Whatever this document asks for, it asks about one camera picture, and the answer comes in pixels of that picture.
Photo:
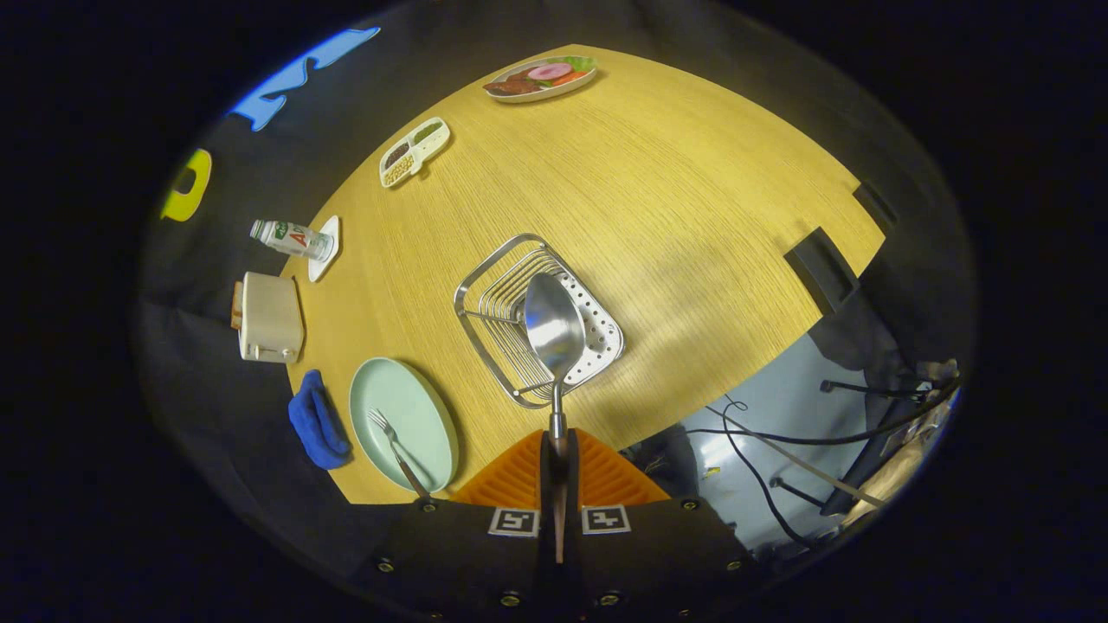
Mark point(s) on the blue folded towel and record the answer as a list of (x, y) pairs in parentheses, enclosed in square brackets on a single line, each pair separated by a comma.
[(318, 424)]

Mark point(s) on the white toaster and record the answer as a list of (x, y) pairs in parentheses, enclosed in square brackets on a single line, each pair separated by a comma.
[(273, 316)]

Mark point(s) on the white divided condiment dish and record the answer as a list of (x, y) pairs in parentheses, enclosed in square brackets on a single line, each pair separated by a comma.
[(414, 153)]

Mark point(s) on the green lettuce leaf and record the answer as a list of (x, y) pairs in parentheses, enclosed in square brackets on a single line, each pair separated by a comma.
[(582, 62)]

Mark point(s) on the black tripod stand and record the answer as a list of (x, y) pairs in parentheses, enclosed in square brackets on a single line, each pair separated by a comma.
[(866, 459)]

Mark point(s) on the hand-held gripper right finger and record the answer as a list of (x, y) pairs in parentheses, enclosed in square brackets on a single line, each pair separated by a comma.
[(572, 476)]

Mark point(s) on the brown meat slices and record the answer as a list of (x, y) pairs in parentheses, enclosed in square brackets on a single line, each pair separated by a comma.
[(511, 86)]

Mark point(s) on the pale green plate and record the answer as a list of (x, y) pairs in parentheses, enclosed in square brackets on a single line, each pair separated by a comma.
[(424, 415)]

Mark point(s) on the toast slice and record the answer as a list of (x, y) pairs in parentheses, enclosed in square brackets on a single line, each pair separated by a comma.
[(236, 305)]

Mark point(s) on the white square coaster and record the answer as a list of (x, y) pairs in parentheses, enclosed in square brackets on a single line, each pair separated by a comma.
[(327, 260)]

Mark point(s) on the thin pale rod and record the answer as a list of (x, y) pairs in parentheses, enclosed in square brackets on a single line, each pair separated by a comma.
[(796, 460)]

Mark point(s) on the red tomato slice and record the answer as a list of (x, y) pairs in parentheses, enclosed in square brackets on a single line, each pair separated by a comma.
[(571, 79)]

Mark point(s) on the black backdrop cloth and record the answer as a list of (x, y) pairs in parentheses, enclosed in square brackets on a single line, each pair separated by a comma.
[(199, 363)]

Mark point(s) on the white plate with food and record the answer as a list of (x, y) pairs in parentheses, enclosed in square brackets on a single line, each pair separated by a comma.
[(532, 93)]

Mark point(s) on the pink round food slice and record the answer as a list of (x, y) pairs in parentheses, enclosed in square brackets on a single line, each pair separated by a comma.
[(550, 72)]

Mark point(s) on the metal spoon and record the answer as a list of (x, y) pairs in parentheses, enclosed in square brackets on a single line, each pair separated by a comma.
[(554, 329)]

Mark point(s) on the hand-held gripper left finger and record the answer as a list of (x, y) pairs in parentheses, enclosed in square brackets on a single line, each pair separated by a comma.
[(546, 476)]

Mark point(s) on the black table clamp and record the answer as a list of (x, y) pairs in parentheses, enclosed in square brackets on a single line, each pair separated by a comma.
[(874, 206), (818, 270)]

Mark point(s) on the small plastic drink bottle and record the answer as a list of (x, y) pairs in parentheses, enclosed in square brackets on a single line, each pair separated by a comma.
[(290, 238)]

